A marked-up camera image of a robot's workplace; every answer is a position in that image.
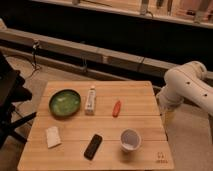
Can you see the red pepper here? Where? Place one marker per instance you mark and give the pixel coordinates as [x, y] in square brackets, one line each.
[116, 109]

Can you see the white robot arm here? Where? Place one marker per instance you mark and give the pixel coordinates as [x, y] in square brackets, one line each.
[186, 82]

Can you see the white sponge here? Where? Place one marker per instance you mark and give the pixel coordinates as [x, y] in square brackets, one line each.
[53, 137]

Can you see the white tube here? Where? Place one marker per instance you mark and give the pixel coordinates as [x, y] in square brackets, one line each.
[90, 101]

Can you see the wooden folding table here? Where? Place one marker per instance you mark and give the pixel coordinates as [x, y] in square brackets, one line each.
[139, 111]

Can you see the green bowl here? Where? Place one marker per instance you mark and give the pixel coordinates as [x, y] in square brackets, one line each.
[64, 103]

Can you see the black remote control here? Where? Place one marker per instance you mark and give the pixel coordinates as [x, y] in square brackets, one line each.
[93, 147]

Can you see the white paper cup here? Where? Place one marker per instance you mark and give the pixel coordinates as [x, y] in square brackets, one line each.
[130, 140]

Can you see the black chair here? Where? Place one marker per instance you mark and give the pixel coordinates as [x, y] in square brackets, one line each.
[11, 90]

